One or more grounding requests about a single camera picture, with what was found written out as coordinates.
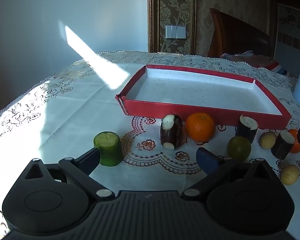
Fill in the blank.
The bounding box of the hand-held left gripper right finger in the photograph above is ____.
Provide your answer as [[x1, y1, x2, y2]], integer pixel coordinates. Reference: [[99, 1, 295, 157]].
[[181, 147, 277, 202]]

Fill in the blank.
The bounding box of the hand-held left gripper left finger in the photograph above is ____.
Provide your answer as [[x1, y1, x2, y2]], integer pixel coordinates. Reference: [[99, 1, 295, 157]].
[[24, 147, 115, 202]]

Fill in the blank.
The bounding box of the small orange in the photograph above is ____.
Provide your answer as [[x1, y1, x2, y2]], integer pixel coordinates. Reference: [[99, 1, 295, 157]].
[[288, 129, 300, 154]]

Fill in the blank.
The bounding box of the green cucumber piece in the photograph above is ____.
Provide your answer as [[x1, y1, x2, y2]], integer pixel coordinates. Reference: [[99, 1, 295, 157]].
[[94, 131, 122, 167]]

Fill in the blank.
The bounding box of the green round fruit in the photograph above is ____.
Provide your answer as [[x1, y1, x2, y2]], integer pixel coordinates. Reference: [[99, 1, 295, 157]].
[[227, 136, 252, 162]]

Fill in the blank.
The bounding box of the large orange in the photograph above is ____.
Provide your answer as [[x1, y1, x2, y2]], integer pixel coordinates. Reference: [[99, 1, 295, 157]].
[[185, 112, 216, 142]]

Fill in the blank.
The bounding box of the small yellow round fruit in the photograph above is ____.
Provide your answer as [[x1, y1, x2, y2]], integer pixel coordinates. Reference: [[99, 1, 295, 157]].
[[259, 131, 276, 150]]

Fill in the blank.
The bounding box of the small yellow potato front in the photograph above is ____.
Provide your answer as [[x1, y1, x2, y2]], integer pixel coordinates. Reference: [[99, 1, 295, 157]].
[[280, 164, 300, 185]]

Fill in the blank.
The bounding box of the chipped purple sugar cane piece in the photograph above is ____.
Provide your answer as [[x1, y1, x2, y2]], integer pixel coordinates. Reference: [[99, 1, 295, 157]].
[[235, 115, 259, 144]]

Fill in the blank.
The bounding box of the red cardboard box tray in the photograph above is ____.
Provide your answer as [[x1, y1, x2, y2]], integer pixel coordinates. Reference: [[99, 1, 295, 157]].
[[115, 64, 292, 130]]

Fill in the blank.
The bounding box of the red blue striped bedding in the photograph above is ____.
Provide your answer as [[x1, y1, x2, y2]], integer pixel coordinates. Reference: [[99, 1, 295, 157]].
[[255, 61, 289, 76]]

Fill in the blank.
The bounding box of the pink floral blanket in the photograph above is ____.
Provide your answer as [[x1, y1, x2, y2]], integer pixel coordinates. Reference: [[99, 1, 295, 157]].
[[221, 51, 275, 67]]

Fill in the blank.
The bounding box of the wardrobe sliding door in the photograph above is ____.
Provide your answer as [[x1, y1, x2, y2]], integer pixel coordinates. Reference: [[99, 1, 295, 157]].
[[275, 2, 300, 77]]

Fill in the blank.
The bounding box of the wooden chair with cloth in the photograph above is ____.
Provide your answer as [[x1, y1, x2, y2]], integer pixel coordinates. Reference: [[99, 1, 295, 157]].
[[208, 7, 272, 57]]

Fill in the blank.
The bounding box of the gold framed wallpaper panel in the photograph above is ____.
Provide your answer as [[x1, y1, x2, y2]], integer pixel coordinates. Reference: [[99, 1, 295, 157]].
[[148, 0, 197, 55]]

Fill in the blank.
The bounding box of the white wall light switch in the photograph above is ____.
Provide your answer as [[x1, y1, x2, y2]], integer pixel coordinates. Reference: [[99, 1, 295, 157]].
[[165, 25, 186, 39]]

